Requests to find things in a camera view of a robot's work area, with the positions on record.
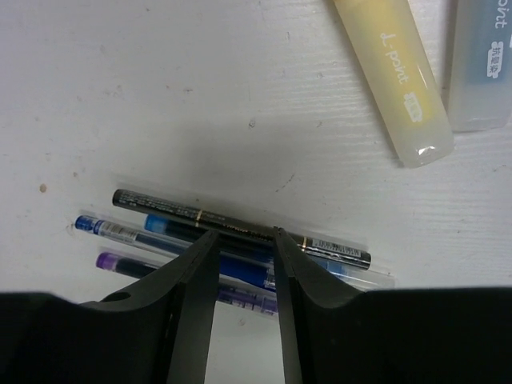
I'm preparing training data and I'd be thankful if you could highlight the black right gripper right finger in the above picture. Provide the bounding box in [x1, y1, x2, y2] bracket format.
[274, 228, 511, 383]

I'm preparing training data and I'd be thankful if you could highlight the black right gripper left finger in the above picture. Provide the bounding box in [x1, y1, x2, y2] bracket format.
[1, 231, 219, 383]

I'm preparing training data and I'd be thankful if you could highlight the blue grip gel pen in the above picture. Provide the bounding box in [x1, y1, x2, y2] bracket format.
[74, 215, 275, 292]

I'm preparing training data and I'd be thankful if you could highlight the black marker pen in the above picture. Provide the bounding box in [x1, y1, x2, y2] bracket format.
[112, 189, 371, 270]

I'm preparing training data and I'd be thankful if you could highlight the light blue gel pen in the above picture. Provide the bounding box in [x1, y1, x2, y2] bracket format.
[144, 214, 395, 290]

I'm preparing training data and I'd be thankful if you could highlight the yellow highlighter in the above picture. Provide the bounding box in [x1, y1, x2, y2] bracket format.
[335, 1, 454, 168]

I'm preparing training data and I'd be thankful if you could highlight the blue cap highlighter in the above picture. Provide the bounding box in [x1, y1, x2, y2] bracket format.
[447, 0, 511, 132]

